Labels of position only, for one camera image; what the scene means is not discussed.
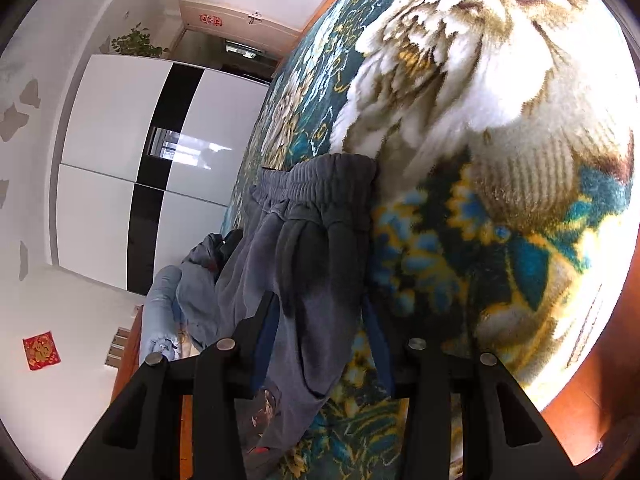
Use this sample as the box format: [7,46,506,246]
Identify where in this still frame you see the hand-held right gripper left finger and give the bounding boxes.
[62,290,278,480]

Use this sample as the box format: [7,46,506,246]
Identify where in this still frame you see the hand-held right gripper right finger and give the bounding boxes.
[361,295,583,480]

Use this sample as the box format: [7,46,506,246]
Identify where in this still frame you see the dark grey printed pants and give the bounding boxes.
[216,154,379,478]

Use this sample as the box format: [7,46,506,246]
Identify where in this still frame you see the grey-blue hoodie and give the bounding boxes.
[176,230,246,351]

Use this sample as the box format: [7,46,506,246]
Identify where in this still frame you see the folded light blue quilt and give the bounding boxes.
[139,266,183,363]

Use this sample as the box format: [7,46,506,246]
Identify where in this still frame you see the wooden bed headboard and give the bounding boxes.
[111,305,196,480]

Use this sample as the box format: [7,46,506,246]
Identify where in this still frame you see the white and black wardrobe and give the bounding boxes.
[50,54,273,296]

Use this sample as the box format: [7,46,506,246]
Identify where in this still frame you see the teal floral bed blanket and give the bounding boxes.
[220,0,638,480]

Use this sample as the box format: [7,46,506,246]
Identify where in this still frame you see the pale pink door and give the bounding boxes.
[177,0,303,56]

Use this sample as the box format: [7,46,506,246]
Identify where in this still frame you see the green potted plant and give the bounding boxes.
[110,22,170,58]

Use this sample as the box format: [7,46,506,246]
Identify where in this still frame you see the red square wall decoration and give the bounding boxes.
[22,330,62,372]

